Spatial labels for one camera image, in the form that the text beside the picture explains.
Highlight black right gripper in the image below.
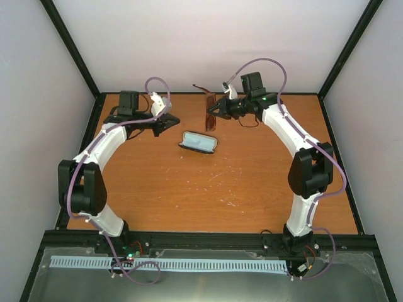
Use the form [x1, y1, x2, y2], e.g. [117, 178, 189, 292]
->
[206, 95, 250, 120]

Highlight brown translucent sunglasses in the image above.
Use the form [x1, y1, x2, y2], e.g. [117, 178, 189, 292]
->
[192, 84, 216, 132]

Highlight black checkered glasses case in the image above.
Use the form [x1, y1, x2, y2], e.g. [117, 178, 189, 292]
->
[178, 131, 218, 154]

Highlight light blue cleaning cloth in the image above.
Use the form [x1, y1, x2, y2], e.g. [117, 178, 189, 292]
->
[182, 131, 218, 152]

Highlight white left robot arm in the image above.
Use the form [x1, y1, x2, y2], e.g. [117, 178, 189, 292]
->
[58, 91, 180, 254]

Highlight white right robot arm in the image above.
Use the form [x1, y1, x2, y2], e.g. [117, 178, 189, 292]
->
[207, 72, 333, 255]

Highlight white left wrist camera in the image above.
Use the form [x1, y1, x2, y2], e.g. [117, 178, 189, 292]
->
[150, 92, 172, 117]

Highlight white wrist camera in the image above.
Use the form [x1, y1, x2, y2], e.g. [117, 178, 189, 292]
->
[222, 82, 238, 99]
[150, 92, 172, 117]

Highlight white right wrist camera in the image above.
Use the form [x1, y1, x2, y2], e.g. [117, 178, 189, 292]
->
[222, 82, 238, 99]

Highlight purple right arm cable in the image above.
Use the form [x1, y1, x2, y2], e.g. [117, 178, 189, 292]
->
[228, 57, 348, 281]

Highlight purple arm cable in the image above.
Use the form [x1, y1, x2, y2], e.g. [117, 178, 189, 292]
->
[66, 77, 173, 286]
[228, 57, 348, 281]

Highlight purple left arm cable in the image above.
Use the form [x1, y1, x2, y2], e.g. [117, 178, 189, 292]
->
[66, 77, 173, 286]

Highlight light blue slotted cable duct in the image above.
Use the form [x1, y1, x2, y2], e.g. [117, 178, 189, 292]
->
[49, 255, 288, 274]

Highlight black left frame post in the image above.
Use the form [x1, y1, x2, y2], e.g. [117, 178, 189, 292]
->
[40, 0, 101, 98]

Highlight black frame post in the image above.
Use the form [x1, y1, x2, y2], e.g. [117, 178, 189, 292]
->
[40, 0, 101, 98]
[317, 0, 383, 101]

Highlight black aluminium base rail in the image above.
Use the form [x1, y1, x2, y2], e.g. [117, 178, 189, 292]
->
[42, 230, 377, 256]

